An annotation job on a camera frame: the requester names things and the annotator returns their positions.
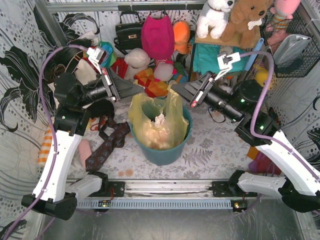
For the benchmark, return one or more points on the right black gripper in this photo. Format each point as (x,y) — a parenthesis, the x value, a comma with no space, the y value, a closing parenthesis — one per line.
(202,89)

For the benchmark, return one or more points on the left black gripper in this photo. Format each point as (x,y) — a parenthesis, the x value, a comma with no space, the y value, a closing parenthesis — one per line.
(113,85)

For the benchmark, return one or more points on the yellow trash bag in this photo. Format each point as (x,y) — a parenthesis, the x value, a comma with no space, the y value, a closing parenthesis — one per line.
(142,112)

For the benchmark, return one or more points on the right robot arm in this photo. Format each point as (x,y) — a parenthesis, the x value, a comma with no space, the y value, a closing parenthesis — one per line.
(299,188)

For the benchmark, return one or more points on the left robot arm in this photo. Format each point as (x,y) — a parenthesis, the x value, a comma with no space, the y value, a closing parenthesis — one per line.
(77,104)

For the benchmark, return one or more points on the rainbow striped bag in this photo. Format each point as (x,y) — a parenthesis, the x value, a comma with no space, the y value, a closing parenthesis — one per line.
(154,88)

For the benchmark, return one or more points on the crumpled paper trash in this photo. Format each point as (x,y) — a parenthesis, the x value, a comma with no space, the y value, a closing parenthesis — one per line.
(159,120)

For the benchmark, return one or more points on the cream canvas tote bag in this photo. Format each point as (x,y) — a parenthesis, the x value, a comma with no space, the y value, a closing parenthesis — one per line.
(82,70)

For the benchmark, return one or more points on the teal trash bin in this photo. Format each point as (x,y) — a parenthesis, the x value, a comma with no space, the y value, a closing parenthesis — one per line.
(167,156)

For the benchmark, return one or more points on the red garment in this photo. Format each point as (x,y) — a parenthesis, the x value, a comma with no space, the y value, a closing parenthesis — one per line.
(120,67)

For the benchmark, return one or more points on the white fluffy plush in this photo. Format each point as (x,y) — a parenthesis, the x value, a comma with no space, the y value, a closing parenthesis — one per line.
(137,61)

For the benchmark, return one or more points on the pink white plush doll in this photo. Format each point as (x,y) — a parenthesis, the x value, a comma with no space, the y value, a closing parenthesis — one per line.
(164,70)

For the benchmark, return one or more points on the colourful scarf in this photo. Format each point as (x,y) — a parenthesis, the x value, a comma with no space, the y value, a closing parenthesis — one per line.
(110,57)

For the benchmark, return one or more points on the brown floral necktie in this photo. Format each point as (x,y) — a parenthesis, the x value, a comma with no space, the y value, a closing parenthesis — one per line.
(113,135)

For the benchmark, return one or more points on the black metal shelf rack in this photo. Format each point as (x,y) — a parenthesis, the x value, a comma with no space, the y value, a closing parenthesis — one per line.
(200,50)

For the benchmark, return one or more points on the black leather handbag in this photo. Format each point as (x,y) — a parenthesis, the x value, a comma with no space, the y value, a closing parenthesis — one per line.
(128,35)

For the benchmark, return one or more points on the orange plush toy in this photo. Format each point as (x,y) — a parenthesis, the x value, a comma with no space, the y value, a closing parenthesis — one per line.
(181,30)

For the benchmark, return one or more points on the pink soft pad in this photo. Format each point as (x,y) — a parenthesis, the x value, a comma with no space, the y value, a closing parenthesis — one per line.
(85,151)

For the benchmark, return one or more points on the yellow plush duck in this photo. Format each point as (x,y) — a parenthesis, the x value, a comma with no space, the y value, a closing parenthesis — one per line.
(261,75)

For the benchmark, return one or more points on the white plush dog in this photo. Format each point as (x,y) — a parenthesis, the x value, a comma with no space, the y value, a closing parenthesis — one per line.
(213,18)

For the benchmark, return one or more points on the brown plush dog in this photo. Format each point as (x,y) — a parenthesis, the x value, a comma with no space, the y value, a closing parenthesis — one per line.
(245,19)

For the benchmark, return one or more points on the orange checkered towel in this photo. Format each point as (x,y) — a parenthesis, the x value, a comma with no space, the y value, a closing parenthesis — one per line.
(45,147)

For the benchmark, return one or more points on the magenta orange cloth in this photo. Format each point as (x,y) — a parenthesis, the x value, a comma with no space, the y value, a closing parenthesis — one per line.
(260,163)

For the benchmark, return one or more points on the silver pouch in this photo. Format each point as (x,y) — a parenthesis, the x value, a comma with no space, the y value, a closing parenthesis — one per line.
(290,48)

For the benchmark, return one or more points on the pink plush toy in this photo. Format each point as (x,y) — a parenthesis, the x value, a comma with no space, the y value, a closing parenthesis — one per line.
(282,15)

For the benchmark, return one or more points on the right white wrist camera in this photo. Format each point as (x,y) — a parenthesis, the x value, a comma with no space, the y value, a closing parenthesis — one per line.
(225,62)

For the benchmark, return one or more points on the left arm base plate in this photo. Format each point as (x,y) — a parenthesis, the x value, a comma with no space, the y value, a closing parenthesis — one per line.
(113,189)

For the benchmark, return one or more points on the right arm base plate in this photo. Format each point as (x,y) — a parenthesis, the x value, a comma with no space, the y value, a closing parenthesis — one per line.
(220,189)

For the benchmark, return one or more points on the black wire basket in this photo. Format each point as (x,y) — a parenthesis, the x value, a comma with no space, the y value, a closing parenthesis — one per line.
(303,64)

